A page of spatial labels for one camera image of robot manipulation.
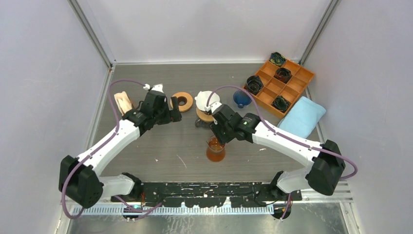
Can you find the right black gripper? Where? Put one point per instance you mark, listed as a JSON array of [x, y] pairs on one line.
[[215, 128]]

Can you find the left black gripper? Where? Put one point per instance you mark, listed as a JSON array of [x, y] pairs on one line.
[[174, 113]]

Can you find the wooden ring dripper stand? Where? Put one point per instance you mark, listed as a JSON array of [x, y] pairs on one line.
[[203, 116]]

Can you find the grey glass mug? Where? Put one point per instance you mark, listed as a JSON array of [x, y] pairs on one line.
[[199, 123]]

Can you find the blue transparent dripper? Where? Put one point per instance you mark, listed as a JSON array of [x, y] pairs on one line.
[[241, 99]]

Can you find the white paper coffee filter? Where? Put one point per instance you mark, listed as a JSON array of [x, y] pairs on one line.
[[206, 94]]

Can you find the amber glass cup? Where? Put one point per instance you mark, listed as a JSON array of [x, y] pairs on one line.
[[215, 151]]

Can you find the grey transparent dripper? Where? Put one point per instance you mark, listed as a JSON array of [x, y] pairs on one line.
[[201, 102]]

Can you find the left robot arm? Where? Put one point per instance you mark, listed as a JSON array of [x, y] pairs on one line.
[[80, 177]]

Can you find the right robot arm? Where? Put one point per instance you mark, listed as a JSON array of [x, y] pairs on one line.
[[322, 164]]

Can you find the orange compartment tray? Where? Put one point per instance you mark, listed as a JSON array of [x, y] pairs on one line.
[[273, 88]]

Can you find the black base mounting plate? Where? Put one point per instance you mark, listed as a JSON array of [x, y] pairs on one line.
[[206, 195]]

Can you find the light blue cloth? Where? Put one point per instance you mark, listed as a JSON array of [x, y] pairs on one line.
[[302, 118]]

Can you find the dark capsule green yellow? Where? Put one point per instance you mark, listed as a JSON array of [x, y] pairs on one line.
[[277, 59]]

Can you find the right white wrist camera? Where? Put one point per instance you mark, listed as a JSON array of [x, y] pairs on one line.
[[213, 107]]

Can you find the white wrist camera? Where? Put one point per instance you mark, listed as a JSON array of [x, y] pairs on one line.
[[158, 88], [213, 107]]

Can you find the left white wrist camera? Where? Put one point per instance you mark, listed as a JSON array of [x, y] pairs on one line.
[[158, 88]]

